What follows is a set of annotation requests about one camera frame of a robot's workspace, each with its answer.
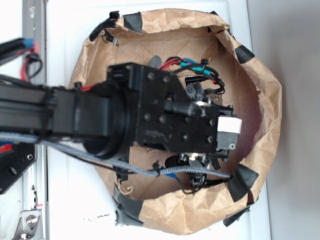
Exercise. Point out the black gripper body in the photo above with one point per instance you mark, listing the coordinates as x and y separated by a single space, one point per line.
162 115

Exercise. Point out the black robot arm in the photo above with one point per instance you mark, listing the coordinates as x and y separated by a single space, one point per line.
93 117

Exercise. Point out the grey plush toy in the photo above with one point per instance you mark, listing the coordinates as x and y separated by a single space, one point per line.
155 61

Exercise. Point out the brown rock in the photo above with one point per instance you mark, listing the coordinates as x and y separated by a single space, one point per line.
215 98

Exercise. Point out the brown paper bag bin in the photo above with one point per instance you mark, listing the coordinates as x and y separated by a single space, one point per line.
158 202

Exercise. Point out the aluminium frame rail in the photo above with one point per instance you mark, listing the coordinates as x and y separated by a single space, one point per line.
35 178

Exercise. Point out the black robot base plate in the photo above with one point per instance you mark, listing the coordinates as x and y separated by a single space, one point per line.
15 159

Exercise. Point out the metal corner bracket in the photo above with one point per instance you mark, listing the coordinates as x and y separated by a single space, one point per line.
30 226

